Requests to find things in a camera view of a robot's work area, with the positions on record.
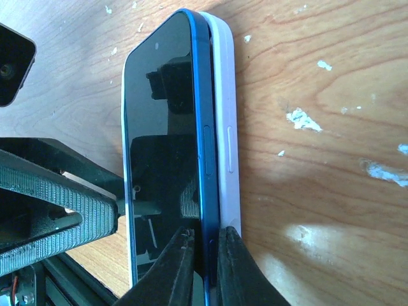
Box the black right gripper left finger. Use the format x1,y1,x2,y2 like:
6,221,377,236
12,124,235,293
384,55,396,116
115,227,194,305

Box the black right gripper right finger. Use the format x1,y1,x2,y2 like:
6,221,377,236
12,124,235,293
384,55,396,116
217,226,288,306

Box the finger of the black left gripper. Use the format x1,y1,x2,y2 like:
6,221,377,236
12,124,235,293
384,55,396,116
1,137,126,274

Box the blue-edged black phone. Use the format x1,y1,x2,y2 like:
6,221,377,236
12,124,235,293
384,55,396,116
122,8,221,305

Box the lavender plain phone case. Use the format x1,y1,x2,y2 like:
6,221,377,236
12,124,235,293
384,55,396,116
122,11,291,306

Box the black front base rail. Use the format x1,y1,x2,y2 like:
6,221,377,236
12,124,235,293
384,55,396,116
1,253,118,305

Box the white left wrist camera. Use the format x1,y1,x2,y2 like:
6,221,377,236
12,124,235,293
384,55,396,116
0,24,36,107

